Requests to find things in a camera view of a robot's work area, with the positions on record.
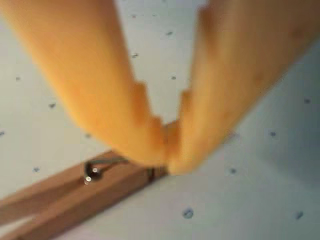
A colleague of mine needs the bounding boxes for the wooden clothespin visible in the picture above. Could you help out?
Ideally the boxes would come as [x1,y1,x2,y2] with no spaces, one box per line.
[0,121,181,240]

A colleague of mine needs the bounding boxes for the white dotted paper sheet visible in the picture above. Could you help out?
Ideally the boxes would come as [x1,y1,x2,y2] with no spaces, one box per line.
[0,0,320,240]

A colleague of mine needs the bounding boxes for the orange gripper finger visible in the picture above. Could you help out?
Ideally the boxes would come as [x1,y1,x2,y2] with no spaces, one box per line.
[0,0,168,166]
[168,0,320,175]

